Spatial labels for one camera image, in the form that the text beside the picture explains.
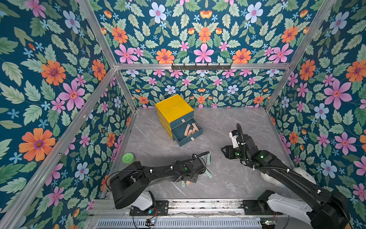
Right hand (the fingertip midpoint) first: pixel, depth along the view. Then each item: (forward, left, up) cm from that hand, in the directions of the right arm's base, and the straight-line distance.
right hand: (227, 146), depth 80 cm
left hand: (-12, +18, -16) cm, 27 cm away
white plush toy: (-11, -39, -7) cm, 41 cm away
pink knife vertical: (-16, +22, -14) cm, 31 cm away
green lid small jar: (-4, +60, -10) cm, 61 cm away
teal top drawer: (+16, +27, +4) cm, 32 cm away
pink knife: (+14, +22, -6) cm, 27 cm away
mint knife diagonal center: (-11, +10, -15) cm, 21 cm away
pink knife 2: (+19, +19, -6) cm, 28 cm away
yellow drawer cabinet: (+14, +30, +7) cm, 34 cm away
